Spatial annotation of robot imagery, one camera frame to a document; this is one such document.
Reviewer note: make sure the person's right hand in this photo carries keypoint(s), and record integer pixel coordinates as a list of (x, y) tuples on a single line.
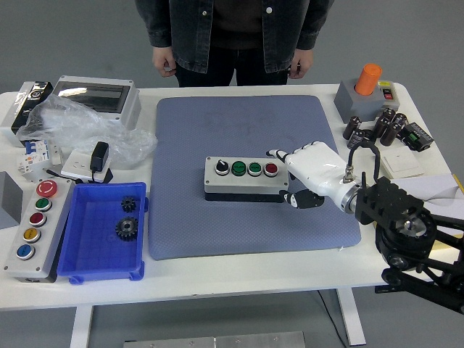
[(164, 61)]

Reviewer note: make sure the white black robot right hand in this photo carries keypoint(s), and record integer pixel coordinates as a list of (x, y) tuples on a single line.
[(319, 170)]

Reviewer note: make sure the person's left hand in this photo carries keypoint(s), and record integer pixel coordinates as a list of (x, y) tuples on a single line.
[(301, 64)]

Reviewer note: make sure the grey four-button control box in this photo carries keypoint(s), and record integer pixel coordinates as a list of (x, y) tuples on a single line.
[(246, 185)]

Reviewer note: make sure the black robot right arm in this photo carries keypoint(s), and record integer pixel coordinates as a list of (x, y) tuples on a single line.
[(395, 203)]

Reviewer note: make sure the grey five-button control box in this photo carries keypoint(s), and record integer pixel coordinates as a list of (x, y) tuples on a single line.
[(50, 232)]

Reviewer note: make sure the dark cylindrical capacitor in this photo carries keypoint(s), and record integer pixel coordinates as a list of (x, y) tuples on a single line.
[(352, 127), (369, 135), (388, 114), (380, 127), (390, 134), (356, 137), (401, 119)]

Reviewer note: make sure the orange cylinder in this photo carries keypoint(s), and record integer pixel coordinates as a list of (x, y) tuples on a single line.
[(368, 79)]

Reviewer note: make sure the grey block base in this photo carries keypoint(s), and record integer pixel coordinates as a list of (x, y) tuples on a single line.
[(357, 107)]

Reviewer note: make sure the person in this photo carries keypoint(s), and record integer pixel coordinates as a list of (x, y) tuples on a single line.
[(232, 32)]

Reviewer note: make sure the grey distribution box dark window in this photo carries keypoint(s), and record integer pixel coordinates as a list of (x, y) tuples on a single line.
[(90, 96)]

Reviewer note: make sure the black module green terminal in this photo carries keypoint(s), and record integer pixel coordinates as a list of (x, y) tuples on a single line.
[(417, 137)]

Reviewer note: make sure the clear plastic bag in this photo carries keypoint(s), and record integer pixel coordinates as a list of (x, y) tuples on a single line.
[(72, 123)]

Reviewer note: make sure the black power adapter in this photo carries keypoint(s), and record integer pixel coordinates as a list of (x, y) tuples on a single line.
[(99, 156)]

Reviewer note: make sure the yellow white box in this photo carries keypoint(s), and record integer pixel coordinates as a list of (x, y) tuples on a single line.
[(442, 192)]

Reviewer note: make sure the grey-blue padded mat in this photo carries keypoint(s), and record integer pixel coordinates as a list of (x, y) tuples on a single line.
[(199, 232)]

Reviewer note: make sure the black table control panel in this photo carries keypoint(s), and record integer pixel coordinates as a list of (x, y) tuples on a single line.
[(384, 289)]

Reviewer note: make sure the small black gear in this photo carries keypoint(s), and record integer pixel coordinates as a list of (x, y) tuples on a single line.
[(128, 204)]

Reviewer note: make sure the white table leg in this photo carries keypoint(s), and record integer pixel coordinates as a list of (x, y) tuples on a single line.
[(353, 319), (81, 326)]

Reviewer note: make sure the white box glossy black panel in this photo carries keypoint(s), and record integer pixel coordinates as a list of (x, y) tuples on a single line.
[(14, 108)]

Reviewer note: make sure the white blue circuit breaker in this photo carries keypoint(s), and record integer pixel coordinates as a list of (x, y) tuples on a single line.
[(36, 152)]

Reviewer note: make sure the large black gear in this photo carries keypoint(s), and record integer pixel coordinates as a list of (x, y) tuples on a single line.
[(127, 227)]

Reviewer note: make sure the grey metal floor plate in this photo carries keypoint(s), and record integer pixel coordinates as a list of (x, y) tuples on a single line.
[(217, 341)]

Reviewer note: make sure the blue plastic bin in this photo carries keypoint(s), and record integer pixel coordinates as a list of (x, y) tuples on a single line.
[(94, 253)]

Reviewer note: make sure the grey metal box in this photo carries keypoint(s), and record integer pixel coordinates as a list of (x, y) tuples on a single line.
[(9, 199)]

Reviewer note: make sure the white wall switch plate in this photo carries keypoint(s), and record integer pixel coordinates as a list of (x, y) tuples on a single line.
[(402, 164)]

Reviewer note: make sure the grey switch red black buttons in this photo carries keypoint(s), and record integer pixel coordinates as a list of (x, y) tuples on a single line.
[(387, 92)]

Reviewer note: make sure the white wall socket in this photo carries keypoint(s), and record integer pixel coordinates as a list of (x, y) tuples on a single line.
[(78, 163)]

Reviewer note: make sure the white rail module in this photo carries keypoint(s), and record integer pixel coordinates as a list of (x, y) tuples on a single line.
[(56, 154)]

